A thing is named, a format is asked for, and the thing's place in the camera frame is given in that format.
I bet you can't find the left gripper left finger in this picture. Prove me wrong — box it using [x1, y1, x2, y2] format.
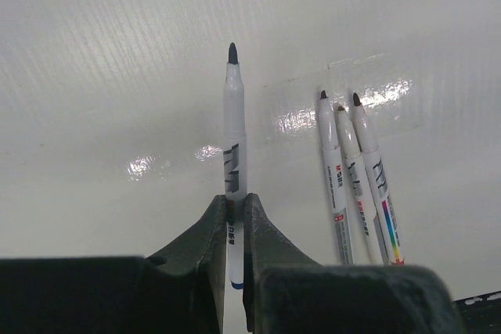
[1, 196, 226, 333]

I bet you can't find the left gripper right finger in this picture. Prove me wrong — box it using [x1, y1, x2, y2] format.
[243, 194, 466, 333]

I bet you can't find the blue marker pen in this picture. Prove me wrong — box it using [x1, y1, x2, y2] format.
[223, 42, 247, 290]

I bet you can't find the purple marker pen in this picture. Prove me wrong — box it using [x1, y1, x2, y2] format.
[318, 90, 354, 265]

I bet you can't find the yellow marker pen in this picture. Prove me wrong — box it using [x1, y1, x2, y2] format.
[335, 105, 385, 265]

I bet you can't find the red marker pen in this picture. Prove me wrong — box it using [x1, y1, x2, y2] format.
[352, 92, 405, 265]

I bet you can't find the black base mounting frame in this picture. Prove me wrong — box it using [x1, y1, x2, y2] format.
[454, 291, 501, 334]

